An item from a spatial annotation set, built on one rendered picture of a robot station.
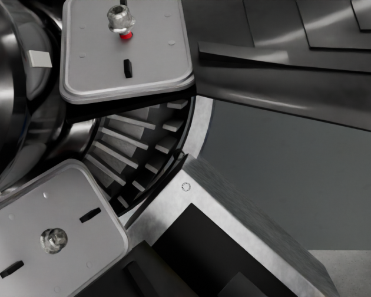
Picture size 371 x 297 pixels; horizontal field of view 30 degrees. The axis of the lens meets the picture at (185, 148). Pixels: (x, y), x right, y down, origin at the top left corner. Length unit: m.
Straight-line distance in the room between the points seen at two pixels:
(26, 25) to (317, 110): 0.13
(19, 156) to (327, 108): 0.14
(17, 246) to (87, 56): 0.10
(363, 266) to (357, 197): 0.25
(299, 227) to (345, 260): 0.18
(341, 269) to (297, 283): 1.27
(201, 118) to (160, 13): 0.18
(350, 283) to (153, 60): 1.41
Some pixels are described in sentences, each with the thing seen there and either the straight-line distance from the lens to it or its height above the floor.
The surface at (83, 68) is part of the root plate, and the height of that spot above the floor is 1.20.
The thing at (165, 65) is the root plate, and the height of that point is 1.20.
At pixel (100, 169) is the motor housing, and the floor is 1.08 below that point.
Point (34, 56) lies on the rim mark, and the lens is 0.31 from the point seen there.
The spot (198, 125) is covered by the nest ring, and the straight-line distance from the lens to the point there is 0.53.
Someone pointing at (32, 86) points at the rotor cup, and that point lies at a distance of 0.30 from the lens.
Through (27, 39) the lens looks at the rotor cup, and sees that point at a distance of 0.31.
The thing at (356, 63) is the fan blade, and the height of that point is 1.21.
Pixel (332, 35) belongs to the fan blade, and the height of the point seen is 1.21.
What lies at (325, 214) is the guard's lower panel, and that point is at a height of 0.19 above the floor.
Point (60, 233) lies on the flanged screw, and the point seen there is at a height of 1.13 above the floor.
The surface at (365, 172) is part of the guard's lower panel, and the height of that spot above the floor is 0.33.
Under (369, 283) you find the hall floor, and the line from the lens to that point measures 1.71.
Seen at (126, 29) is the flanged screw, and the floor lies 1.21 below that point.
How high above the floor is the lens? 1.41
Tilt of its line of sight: 46 degrees down
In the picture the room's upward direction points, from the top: 3 degrees counter-clockwise
